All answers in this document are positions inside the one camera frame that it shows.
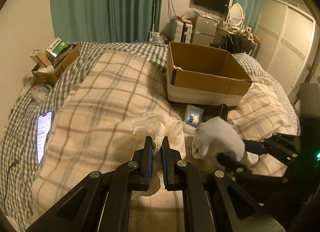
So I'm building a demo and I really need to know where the small plastic packet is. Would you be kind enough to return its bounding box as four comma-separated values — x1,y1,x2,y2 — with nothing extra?
184,105,204,127

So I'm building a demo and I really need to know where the cream lace garment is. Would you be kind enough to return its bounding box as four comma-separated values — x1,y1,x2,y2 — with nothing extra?
131,112,186,199

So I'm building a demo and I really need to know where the cream plaid blanket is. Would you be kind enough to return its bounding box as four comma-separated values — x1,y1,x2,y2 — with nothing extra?
29,50,299,223

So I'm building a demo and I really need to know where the smartphone with lit screen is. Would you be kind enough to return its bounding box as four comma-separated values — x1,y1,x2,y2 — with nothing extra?
36,111,53,164

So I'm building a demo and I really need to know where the large open cardboard box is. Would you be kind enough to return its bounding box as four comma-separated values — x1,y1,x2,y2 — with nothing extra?
166,42,252,107

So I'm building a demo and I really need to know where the black jacket on chair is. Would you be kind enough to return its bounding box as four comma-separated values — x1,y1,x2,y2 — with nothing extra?
212,34,255,55

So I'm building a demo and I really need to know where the white slatted wardrobe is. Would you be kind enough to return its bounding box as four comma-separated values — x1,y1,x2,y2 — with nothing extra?
255,0,316,94

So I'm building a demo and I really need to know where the grey mini fridge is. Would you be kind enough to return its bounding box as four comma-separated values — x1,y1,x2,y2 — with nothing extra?
191,16,217,46

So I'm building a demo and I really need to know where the white oval vanity mirror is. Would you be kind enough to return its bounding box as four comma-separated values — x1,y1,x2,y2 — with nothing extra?
228,3,244,27

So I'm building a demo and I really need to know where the white suitcase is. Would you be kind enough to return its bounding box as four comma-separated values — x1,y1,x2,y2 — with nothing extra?
170,19,193,43

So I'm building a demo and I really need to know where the clear water jug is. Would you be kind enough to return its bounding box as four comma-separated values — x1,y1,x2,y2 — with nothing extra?
149,31,165,44

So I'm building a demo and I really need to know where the small cardboard box of items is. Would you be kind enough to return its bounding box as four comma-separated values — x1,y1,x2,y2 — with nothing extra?
29,42,80,86

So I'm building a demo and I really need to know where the green white carton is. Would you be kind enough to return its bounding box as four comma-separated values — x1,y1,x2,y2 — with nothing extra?
44,37,69,58

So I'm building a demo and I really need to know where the large teal curtain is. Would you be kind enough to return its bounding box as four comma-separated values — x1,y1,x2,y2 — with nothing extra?
50,0,161,43

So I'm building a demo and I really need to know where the black charging cable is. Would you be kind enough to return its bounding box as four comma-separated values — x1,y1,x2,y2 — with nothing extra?
3,158,20,216

